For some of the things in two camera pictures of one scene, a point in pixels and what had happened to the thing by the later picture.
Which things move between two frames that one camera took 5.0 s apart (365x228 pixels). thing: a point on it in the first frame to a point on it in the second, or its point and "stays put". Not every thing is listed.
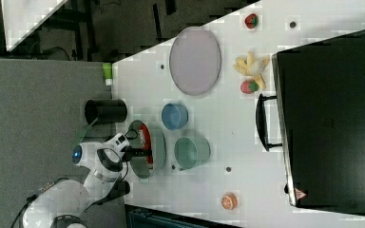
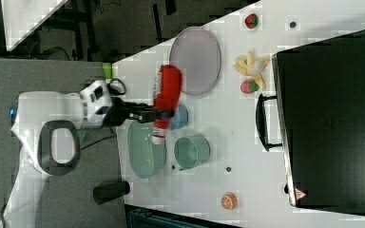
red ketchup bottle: [145, 142] to [166, 94]
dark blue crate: [143, 218] stays put
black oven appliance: [330, 101] stays put
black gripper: [129, 153] to [120, 111]
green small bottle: [107, 70] stays put
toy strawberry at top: [251, 21] stays put
